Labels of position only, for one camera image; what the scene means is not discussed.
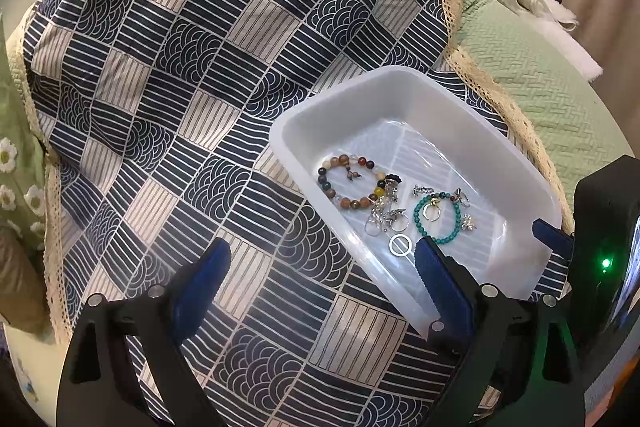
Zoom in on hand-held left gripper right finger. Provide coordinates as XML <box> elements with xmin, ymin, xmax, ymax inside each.
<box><xmin>414</xmin><ymin>236</ymin><xmax>584</xmax><ymax>427</ymax></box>

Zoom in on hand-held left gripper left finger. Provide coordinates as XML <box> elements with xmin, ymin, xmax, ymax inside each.
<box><xmin>56</xmin><ymin>238</ymin><xmax>232</xmax><ymax>427</ymax></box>

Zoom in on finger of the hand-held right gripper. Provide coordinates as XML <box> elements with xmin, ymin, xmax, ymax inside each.
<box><xmin>531</xmin><ymin>218</ymin><xmax>575</xmax><ymax>260</ymax></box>

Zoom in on turquoise bead bracelet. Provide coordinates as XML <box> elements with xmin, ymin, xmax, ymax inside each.
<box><xmin>413</xmin><ymin>191</ymin><xmax>464</xmax><ymax>245</ymax></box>

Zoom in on wide silver ring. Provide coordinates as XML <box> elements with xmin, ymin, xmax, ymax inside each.
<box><xmin>364</xmin><ymin>211</ymin><xmax>387</xmax><ymax>237</ymax></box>

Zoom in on brown bead bracelet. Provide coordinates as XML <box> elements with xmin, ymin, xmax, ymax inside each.
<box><xmin>317</xmin><ymin>154</ymin><xmax>390</xmax><ymax>211</ymax></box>

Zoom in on white plastic container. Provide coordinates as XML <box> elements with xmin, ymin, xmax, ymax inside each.
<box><xmin>269</xmin><ymin>66</ymin><xmax>564</xmax><ymax>342</ymax></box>

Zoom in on green textured blanket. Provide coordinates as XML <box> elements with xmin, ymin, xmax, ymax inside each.
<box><xmin>425</xmin><ymin>0</ymin><xmax>626</xmax><ymax>218</ymax></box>

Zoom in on brown cushion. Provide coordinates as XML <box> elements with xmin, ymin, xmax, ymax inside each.
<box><xmin>0</xmin><ymin>227</ymin><xmax>53</xmax><ymax>335</ymax></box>

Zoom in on blue white patterned cloth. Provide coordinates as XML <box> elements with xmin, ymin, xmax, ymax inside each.
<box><xmin>20</xmin><ymin>0</ymin><xmax>576</xmax><ymax>427</ymax></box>

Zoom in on pale green bedsheet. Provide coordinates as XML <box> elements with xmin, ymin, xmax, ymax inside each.
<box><xmin>0</xmin><ymin>324</ymin><xmax>71</xmax><ymax>427</ymax></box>

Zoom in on white fluffy cloth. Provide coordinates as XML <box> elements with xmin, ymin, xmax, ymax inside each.
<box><xmin>470</xmin><ymin>0</ymin><xmax>603</xmax><ymax>80</ymax></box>

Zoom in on green daisy embroidered cloth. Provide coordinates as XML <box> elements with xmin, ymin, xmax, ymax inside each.
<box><xmin>0</xmin><ymin>7</ymin><xmax>51</xmax><ymax>253</ymax></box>

